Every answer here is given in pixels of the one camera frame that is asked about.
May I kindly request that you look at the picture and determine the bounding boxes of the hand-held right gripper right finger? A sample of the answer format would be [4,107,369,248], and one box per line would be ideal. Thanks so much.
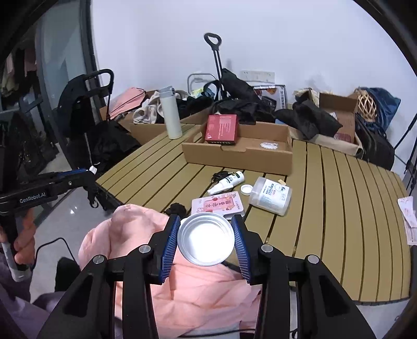
[231,214,378,339]

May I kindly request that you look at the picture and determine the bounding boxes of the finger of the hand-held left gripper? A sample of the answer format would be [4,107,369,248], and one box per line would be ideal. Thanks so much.
[39,168,99,208]

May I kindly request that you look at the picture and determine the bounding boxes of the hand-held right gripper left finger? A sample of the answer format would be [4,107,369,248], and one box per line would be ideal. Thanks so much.
[36,214,182,339]

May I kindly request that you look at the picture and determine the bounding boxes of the white round lid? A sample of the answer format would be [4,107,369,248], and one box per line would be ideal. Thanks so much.
[177,213,236,266]

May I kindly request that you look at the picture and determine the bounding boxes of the black hair tie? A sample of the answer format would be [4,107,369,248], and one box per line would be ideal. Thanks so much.
[164,203,188,216]

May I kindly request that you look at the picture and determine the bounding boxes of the pink printed box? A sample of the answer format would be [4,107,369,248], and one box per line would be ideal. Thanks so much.
[191,191,250,220]

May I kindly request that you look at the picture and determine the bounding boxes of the white tube bottle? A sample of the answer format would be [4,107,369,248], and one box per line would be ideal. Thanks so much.
[206,170,245,196]

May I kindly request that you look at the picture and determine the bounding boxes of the black clip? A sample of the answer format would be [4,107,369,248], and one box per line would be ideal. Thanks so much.
[211,171,232,186]

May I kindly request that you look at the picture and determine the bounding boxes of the person's left forearm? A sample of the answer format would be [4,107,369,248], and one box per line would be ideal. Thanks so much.
[0,254,66,339]

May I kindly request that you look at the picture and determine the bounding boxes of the person's left hand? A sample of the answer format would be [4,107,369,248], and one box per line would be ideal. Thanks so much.
[14,209,37,263]

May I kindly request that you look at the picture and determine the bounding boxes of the pink cloth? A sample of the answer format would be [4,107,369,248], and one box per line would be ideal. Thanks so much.
[78,204,263,339]

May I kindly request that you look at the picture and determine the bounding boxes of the black trolley bag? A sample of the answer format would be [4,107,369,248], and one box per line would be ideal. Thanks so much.
[57,69,114,209]

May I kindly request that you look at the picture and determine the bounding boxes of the cardboard box of clothes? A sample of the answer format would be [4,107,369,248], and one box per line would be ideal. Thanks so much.
[99,91,209,146]

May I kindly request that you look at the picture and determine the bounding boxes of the pink bag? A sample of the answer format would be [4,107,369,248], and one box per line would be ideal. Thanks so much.
[106,86,147,119]

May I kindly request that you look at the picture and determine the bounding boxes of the beige cloth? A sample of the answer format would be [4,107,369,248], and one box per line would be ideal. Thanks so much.
[133,91,163,125]

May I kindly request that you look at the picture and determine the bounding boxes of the glass door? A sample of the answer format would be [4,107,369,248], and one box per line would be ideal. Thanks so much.
[33,0,98,170]

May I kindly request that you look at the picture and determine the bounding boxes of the white thermos bottle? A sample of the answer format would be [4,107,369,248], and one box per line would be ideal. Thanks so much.
[158,86,183,140]

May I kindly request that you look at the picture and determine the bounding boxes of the hanging clothes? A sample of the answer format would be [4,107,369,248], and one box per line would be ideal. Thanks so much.
[0,46,38,98]

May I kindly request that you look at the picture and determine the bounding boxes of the red box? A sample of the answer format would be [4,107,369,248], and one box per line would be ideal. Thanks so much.
[205,114,238,145]

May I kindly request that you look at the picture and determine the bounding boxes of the beige tote bag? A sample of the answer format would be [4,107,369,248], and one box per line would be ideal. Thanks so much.
[290,125,365,159]

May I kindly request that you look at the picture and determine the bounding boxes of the black jacket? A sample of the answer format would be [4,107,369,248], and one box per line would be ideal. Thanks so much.
[275,99,342,141]

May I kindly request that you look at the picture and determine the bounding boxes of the black clothing pile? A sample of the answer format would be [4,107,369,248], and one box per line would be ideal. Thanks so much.
[177,67,277,126]

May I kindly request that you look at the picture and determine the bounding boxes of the framed picture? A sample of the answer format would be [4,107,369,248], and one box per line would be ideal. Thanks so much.
[252,84,287,110]

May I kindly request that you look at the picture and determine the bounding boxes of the open cardboard box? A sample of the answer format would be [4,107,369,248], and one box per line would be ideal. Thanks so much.
[317,92,359,144]

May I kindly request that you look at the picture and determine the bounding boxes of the printed paper sheet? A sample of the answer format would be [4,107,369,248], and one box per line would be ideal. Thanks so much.
[397,196,417,245]

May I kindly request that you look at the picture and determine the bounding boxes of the woven rattan ball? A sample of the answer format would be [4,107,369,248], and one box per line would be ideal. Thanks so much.
[357,89,378,123]

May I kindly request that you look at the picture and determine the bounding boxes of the black tripod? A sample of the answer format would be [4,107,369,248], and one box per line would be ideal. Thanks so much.
[393,112,417,193]

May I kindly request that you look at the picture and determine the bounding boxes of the blue bag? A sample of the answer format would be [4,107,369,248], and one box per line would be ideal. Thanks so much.
[365,86,402,131]

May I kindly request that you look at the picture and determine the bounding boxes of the black cable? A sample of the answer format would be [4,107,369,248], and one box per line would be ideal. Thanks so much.
[34,237,79,271]

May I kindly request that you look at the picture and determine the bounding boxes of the white metal frame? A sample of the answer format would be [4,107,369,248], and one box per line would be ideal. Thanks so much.
[187,73,217,95]

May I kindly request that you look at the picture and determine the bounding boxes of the white wall socket strip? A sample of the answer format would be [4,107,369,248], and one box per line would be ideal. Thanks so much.
[240,70,275,83]

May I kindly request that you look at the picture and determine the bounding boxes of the black cart handle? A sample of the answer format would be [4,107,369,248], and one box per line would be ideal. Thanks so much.
[204,33,229,98]

